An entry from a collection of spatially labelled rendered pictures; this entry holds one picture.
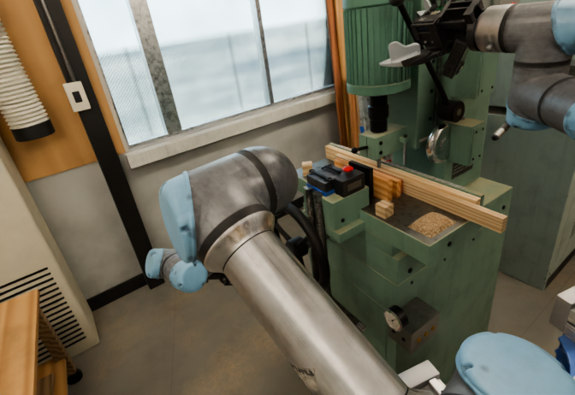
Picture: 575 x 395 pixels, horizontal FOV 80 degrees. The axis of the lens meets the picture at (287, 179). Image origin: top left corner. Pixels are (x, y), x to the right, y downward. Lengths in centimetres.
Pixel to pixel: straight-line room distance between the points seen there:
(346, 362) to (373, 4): 77
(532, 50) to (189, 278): 77
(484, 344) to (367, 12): 74
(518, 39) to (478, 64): 39
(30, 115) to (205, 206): 143
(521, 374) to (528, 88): 41
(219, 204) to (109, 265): 190
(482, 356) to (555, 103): 35
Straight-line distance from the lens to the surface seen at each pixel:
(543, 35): 66
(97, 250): 226
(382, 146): 105
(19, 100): 181
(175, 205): 44
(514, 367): 49
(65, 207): 213
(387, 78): 95
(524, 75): 68
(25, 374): 147
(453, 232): 93
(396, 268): 99
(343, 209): 95
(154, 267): 92
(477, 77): 106
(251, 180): 48
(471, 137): 109
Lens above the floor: 142
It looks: 26 degrees down
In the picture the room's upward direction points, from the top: 8 degrees counter-clockwise
